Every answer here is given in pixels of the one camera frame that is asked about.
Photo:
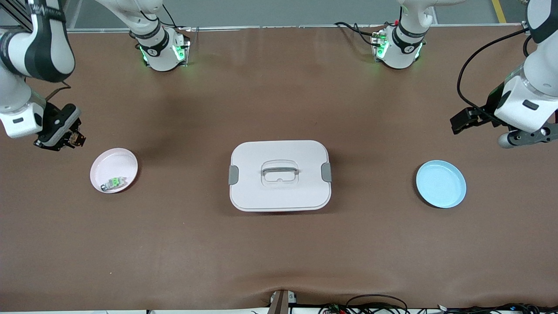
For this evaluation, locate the green and grey switch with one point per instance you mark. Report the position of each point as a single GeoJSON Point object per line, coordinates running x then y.
{"type": "Point", "coordinates": [114, 183]}

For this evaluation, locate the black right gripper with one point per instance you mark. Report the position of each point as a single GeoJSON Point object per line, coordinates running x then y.
{"type": "Point", "coordinates": [59, 125]}

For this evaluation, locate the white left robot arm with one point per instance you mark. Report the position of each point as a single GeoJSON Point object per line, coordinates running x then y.
{"type": "Point", "coordinates": [534, 96]}

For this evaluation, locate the pink round plate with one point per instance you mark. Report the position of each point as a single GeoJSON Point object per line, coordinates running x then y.
{"type": "Point", "coordinates": [111, 165]}

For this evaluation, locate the light blue round plate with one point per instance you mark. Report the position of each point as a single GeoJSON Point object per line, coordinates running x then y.
{"type": "Point", "coordinates": [440, 185]}

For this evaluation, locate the metal bracket with post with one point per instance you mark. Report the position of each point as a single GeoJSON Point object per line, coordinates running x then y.
{"type": "Point", "coordinates": [281, 303]}

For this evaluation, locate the brown table mat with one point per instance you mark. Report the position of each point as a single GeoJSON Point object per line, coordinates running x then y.
{"type": "Point", "coordinates": [279, 253]}

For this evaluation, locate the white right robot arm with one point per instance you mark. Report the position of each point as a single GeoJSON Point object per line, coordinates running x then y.
{"type": "Point", "coordinates": [39, 48]}

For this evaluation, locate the aluminium table edge rail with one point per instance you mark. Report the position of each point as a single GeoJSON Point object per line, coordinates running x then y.
{"type": "Point", "coordinates": [283, 27]}

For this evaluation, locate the white lidded storage box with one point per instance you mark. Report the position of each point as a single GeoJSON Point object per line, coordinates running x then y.
{"type": "Point", "coordinates": [279, 196]}

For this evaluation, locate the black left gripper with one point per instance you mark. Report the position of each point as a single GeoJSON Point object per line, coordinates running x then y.
{"type": "Point", "coordinates": [484, 114]}

